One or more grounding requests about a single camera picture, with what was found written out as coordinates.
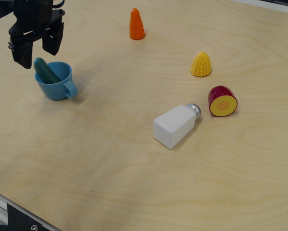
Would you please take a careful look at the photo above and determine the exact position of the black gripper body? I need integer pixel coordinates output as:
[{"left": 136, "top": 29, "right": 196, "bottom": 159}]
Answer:
[{"left": 9, "top": 0, "right": 65, "bottom": 48}]

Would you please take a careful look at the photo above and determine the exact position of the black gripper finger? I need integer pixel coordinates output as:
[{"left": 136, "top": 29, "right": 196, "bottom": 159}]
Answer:
[
  {"left": 11, "top": 39, "right": 33, "bottom": 69},
  {"left": 42, "top": 23, "right": 64, "bottom": 55}
]

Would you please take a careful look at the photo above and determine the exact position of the green toy cucumber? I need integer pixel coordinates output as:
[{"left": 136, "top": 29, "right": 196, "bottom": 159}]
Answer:
[{"left": 34, "top": 57, "right": 61, "bottom": 84}]

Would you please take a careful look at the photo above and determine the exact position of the blue plastic cup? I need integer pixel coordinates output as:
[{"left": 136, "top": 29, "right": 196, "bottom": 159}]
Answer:
[{"left": 35, "top": 62, "right": 78, "bottom": 101}]

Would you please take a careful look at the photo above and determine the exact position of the orange toy carrot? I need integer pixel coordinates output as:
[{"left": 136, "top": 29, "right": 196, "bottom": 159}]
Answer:
[{"left": 129, "top": 8, "right": 145, "bottom": 40}]

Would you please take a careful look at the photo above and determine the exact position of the white salt shaker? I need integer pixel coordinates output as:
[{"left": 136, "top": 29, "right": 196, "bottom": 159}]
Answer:
[{"left": 153, "top": 103, "right": 201, "bottom": 149}]

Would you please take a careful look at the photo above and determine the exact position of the yellow toy corn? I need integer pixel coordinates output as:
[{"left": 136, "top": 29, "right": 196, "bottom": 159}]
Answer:
[{"left": 190, "top": 52, "right": 211, "bottom": 77}]

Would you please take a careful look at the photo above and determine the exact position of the red yellow toy fruit half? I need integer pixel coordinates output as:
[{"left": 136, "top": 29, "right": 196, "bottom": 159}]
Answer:
[{"left": 208, "top": 86, "right": 238, "bottom": 117}]

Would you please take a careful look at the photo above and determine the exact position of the aluminium table frame rail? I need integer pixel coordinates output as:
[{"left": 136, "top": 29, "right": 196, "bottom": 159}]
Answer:
[{"left": 0, "top": 194, "right": 59, "bottom": 231}]

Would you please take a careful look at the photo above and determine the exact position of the black corner bracket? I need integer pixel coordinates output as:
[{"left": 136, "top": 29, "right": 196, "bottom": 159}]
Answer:
[{"left": 7, "top": 204, "right": 49, "bottom": 231}]

